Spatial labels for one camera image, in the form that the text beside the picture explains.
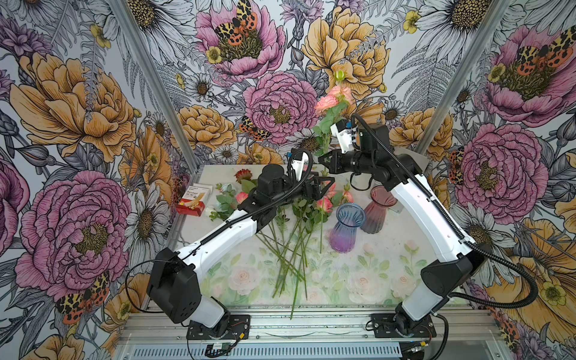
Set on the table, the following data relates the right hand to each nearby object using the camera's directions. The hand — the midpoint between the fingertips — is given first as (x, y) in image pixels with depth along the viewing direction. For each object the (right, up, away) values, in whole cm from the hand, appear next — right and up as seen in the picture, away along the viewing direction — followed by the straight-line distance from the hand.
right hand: (319, 164), depth 71 cm
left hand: (+2, -6, 0) cm, 6 cm away
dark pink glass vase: (+23, -17, +16) cm, 33 cm away
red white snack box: (-54, -12, +33) cm, 64 cm away
